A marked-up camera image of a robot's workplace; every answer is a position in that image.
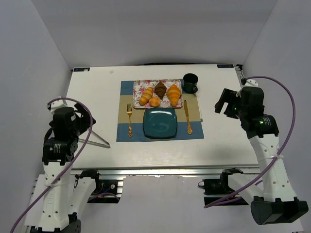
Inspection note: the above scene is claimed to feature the aluminium table rail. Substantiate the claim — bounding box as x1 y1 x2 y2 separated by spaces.
70 165 262 178

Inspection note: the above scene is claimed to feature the teal square plate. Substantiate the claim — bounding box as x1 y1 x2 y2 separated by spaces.
143 108 177 139

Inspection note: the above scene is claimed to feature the gold knife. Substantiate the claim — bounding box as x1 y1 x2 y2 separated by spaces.
184 100 192 134

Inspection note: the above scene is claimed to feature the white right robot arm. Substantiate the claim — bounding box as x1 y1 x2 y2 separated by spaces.
206 79 309 225

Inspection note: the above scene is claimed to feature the dark green mug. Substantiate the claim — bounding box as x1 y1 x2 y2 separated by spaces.
182 73 198 94

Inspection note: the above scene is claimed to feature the gold fork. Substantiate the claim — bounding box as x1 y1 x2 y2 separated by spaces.
127 104 133 137

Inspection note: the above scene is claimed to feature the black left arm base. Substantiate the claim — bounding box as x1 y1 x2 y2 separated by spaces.
74 169 120 203

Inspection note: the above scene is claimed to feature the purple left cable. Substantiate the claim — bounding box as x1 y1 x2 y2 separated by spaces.
9 97 95 233

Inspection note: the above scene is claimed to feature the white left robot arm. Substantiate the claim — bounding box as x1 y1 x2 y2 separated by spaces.
33 97 96 233

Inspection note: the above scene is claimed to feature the floral rectangular tray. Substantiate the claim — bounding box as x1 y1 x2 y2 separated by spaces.
133 79 183 109

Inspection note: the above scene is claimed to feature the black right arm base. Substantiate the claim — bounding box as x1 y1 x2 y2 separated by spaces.
198 168 248 206

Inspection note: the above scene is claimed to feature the chocolate croissant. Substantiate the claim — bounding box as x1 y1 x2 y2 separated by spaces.
154 81 167 100

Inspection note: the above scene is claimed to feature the blue and beige placemat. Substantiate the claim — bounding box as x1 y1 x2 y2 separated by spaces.
116 80 204 142

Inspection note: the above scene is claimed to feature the striped orange bread roll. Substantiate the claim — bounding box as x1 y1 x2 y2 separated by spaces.
139 87 154 106

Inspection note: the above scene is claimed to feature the small round bun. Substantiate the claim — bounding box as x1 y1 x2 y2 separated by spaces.
149 97 161 107

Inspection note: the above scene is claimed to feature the striped orange croissant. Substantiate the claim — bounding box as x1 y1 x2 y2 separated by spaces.
167 84 181 107

